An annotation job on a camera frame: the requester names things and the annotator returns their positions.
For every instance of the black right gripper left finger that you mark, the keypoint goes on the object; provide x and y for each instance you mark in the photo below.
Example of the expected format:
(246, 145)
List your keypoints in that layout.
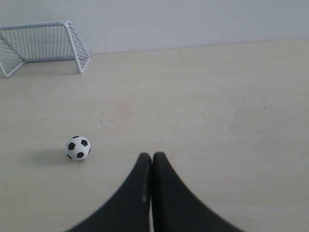
(128, 209)

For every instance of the small black white soccer ball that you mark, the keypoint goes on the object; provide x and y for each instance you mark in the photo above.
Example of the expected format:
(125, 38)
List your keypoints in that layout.
(77, 148)

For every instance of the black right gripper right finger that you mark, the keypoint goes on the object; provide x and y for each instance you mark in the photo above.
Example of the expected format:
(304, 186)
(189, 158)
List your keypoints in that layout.
(175, 208)

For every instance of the white miniature soccer goal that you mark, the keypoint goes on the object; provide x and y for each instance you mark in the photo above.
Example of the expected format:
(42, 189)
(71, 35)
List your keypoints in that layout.
(39, 42)

